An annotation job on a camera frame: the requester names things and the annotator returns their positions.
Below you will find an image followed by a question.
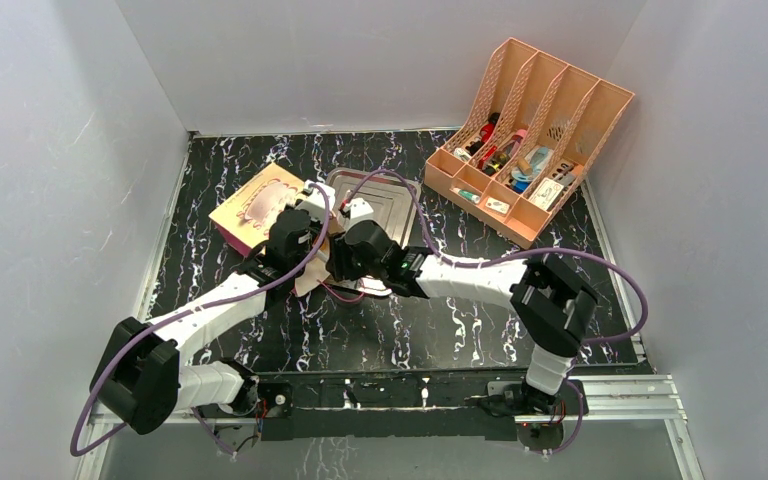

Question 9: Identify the pink paper bag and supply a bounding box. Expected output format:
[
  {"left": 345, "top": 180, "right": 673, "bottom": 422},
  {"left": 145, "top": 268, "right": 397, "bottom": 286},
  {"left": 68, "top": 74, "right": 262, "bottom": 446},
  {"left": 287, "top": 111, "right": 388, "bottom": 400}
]
[{"left": 209, "top": 165, "right": 344, "bottom": 308}]

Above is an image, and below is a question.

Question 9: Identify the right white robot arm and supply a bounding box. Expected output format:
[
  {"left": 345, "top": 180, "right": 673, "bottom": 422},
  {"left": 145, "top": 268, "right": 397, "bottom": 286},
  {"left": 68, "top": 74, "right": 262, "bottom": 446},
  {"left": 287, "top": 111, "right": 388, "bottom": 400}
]
[{"left": 326, "top": 220, "right": 599, "bottom": 415}]

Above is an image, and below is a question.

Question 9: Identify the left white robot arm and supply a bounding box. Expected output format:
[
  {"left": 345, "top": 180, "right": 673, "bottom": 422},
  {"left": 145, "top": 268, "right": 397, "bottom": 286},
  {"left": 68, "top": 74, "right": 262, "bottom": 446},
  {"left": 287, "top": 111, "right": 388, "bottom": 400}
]
[{"left": 90, "top": 209, "right": 330, "bottom": 435}]

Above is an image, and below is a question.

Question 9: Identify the silver metal tray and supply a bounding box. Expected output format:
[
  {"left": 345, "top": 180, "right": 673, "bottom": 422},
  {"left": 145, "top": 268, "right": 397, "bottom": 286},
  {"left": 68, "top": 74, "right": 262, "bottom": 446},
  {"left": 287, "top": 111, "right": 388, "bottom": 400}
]
[{"left": 326, "top": 168, "right": 416, "bottom": 298}]

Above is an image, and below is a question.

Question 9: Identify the small green white tube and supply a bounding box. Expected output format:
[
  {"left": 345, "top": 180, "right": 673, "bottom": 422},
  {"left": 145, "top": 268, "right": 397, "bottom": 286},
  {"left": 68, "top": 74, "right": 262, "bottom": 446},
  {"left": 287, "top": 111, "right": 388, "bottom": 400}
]
[{"left": 452, "top": 188, "right": 481, "bottom": 205}]

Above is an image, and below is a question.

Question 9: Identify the small white packet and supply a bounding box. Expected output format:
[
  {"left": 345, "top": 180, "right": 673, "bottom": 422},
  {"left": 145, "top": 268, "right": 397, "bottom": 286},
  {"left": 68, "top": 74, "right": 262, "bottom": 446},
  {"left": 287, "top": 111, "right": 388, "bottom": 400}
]
[{"left": 485, "top": 198, "right": 510, "bottom": 215}]

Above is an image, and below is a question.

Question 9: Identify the red black bottle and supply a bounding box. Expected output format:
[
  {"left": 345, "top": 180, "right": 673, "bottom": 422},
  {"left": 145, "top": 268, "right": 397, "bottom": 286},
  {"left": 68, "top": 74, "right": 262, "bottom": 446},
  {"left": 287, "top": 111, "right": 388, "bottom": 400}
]
[{"left": 464, "top": 112, "right": 500, "bottom": 156}]

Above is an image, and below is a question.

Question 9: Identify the blue tape roll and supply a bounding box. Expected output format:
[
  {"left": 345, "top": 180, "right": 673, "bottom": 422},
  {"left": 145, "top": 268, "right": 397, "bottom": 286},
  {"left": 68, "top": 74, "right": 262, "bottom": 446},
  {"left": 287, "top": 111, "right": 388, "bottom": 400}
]
[{"left": 509, "top": 146, "right": 553, "bottom": 193}]

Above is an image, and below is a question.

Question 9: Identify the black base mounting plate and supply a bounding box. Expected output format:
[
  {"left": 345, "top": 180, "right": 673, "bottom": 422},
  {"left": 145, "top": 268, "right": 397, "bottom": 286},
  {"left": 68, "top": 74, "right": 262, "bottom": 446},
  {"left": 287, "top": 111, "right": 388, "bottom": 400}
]
[{"left": 195, "top": 370, "right": 587, "bottom": 444}]

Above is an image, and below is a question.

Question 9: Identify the pink capped dark bottle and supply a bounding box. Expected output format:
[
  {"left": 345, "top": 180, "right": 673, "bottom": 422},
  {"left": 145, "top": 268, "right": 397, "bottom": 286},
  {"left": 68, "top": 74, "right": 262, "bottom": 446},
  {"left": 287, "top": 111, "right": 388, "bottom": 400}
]
[{"left": 479, "top": 129, "right": 527, "bottom": 177}]

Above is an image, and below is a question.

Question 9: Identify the white label card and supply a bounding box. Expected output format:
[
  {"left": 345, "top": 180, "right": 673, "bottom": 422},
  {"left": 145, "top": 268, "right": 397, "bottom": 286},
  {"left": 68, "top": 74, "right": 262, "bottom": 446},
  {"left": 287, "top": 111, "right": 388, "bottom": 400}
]
[{"left": 528, "top": 178, "right": 565, "bottom": 212}]

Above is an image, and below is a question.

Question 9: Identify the pink desk file organizer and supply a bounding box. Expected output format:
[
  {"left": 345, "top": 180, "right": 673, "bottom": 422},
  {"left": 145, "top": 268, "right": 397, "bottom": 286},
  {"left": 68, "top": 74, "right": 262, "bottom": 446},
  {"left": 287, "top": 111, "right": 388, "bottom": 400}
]
[{"left": 424, "top": 38, "right": 634, "bottom": 248}]

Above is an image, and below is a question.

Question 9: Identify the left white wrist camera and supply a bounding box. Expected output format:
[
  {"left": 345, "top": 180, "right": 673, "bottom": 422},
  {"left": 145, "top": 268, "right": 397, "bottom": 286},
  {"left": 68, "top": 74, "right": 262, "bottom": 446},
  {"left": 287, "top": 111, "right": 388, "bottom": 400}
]
[{"left": 295, "top": 180, "right": 336, "bottom": 223}]

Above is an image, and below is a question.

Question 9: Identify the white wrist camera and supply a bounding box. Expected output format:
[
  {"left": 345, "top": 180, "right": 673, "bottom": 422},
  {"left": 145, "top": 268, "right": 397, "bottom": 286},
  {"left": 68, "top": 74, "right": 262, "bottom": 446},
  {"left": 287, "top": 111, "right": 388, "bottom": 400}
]
[
  {"left": 339, "top": 197, "right": 374, "bottom": 227},
  {"left": 295, "top": 180, "right": 336, "bottom": 223}
]

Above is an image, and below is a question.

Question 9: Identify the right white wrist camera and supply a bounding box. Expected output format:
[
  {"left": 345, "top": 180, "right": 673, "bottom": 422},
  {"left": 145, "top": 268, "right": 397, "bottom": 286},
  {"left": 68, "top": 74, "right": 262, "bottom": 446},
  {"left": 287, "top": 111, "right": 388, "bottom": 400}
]
[{"left": 339, "top": 197, "right": 374, "bottom": 227}]

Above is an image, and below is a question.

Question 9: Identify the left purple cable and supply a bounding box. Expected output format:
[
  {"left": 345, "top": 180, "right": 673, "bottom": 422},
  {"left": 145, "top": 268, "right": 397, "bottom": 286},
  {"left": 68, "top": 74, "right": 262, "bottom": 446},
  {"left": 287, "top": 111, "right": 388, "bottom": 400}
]
[{"left": 69, "top": 183, "right": 332, "bottom": 458}]

